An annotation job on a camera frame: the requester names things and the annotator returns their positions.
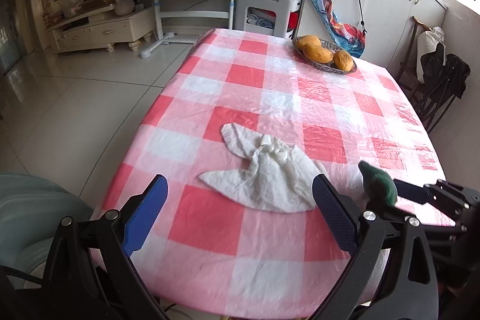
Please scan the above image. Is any green fuzzy trash piece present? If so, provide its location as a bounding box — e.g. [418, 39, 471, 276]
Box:
[358, 161, 398, 206]

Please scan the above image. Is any grey trash bin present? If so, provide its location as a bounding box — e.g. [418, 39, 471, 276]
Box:
[1, 173, 93, 274]

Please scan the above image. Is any white cloth rag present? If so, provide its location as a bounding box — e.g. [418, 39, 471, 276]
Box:
[199, 123, 327, 214]

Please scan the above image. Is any dark wooden chair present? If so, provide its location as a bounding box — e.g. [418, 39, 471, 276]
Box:
[394, 16, 431, 101]

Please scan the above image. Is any dark wicker fruit basket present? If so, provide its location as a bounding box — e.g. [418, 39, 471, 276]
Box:
[292, 37, 357, 75]

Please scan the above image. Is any right yellow mango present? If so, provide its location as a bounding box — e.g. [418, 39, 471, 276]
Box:
[333, 49, 354, 72]

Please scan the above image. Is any yellow mango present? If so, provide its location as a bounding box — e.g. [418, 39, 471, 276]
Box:
[333, 49, 354, 72]
[295, 35, 321, 50]
[303, 43, 334, 64]

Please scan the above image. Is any colourful hanging bag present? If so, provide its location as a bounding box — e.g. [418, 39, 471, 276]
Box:
[310, 0, 367, 58]

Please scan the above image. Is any left yellow mango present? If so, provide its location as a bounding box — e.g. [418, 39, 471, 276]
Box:
[303, 43, 334, 64]

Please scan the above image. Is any white tv cabinet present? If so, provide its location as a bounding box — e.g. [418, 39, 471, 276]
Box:
[46, 5, 155, 54]

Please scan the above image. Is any pink kettlebell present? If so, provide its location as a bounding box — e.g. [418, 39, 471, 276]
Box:
[114, 0, 135, 16]

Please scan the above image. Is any grey plastic stool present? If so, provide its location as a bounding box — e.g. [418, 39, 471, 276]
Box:
[233, 0, 301, 39]

